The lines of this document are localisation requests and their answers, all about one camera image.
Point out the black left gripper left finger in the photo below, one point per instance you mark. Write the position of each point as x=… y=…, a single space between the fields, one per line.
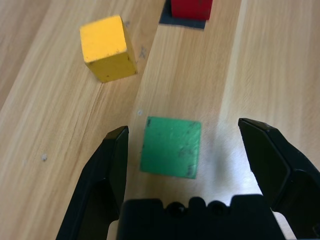
x=97 y=175

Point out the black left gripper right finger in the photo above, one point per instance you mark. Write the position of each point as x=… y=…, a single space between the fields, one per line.
x=280 y=170

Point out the green wooden block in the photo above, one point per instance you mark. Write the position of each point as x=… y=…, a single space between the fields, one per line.
x=170 y=147

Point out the yellow wooden block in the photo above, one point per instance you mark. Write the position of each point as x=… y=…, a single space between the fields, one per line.
x=105 y=42

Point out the red wooden block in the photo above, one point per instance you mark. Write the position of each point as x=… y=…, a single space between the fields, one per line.
x=191 y=8

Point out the black square marker pad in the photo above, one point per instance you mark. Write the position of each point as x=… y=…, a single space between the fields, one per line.
x=175 y=23

